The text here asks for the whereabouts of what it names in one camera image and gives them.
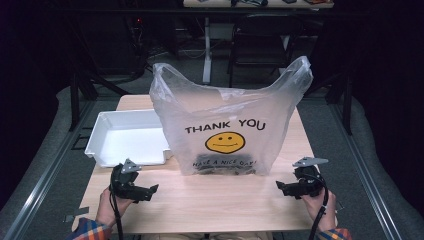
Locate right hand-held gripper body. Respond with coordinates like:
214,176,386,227
291,156,330,198

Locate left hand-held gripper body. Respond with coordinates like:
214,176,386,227
109,158,152,203

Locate translucent plastic bag smiley print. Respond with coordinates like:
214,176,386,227
148,55,314,177

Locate person's left hand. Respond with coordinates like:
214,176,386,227
95,186,135,228

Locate person's right hand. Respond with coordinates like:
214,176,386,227
301,188,338,233

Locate white plastic tray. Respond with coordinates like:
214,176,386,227
84,108,174,168

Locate grey tape strip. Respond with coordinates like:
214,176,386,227
62,206,91,224

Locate dark flat object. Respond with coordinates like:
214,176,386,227
192,153,258,176

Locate black metal stand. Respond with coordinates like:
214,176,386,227
68,71,132,132
324,73,354,136

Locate black folding chair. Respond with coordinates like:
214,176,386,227
227,14,305,88

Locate white table leg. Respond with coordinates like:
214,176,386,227
202,16,213,85

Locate black cable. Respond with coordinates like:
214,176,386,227
109,190,125,240
307,172,330,240

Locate aluminium floor rail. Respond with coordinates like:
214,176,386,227
328,99,403,240
2,99,96,240

